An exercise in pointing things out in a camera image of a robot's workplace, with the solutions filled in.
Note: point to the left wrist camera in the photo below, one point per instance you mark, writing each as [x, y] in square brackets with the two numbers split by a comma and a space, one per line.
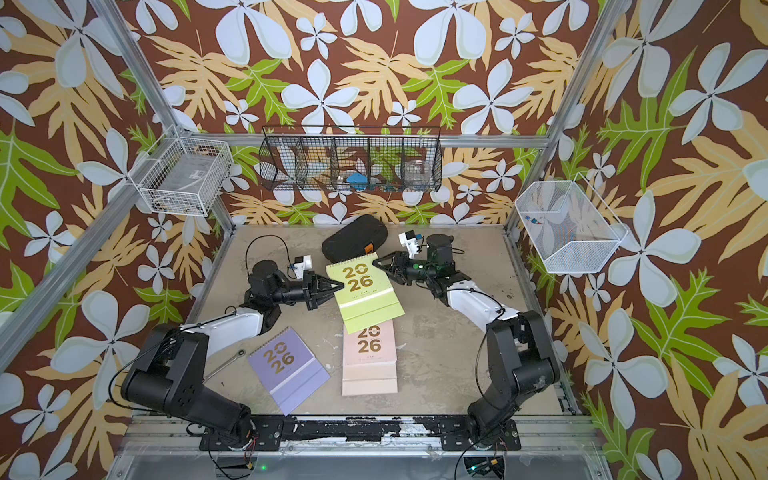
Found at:
[301, 265]

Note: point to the blue object in basket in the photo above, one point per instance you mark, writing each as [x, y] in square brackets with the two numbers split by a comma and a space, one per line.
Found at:
[357, 181]

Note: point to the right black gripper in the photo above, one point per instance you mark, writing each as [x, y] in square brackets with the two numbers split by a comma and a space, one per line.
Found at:
[402, 265]

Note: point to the white wire basket right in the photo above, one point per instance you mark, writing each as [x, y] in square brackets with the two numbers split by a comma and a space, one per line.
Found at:
[572, 228]

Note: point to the black case orange latch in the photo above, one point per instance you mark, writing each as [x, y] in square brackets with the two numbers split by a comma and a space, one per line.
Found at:
[361, 237]

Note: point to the silver wrench left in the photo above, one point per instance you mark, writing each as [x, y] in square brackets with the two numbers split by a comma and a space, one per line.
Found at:
[240, 354]

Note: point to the white wire basket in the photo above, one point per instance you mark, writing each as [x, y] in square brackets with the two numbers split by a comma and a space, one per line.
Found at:
[572, 228]
[182, 173]

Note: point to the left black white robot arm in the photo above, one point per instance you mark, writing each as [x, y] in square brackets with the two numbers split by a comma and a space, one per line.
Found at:
[167, 376]

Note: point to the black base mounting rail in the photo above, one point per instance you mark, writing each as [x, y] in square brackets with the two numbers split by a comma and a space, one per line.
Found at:
[269, 433]

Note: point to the pink 2026 calendar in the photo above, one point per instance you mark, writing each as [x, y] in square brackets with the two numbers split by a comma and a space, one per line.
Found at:
[369, 361]

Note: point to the green 2026 calendar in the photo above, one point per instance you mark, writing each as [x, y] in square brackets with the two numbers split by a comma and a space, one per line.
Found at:
[368, 298]

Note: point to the purple 2026 calendar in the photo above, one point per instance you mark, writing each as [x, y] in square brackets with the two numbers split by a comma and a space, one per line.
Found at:
[288, 370]

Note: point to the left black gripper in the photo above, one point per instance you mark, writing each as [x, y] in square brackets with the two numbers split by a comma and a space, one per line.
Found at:
[316, 297]

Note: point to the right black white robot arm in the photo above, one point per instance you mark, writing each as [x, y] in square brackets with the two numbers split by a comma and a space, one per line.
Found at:
[520, 353]

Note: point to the black wire basket back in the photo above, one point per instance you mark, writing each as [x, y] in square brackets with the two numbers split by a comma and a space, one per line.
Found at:
[395, 159]

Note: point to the white wire basket left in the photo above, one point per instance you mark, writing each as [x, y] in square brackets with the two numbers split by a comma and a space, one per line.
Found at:
[182, 173]

